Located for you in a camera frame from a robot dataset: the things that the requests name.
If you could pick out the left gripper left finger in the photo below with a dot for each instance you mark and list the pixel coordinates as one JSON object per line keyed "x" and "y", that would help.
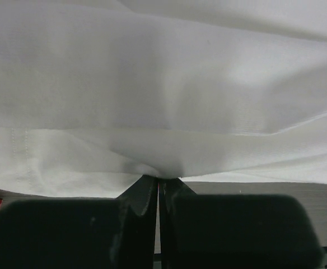
{"x": 81, "y": 232}

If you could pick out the white t shirt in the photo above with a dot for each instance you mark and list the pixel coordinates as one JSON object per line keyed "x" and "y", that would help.
{"x": 95, "y": 94}

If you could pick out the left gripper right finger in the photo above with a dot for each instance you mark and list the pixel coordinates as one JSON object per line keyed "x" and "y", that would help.
{"x": 234, "y": 230}

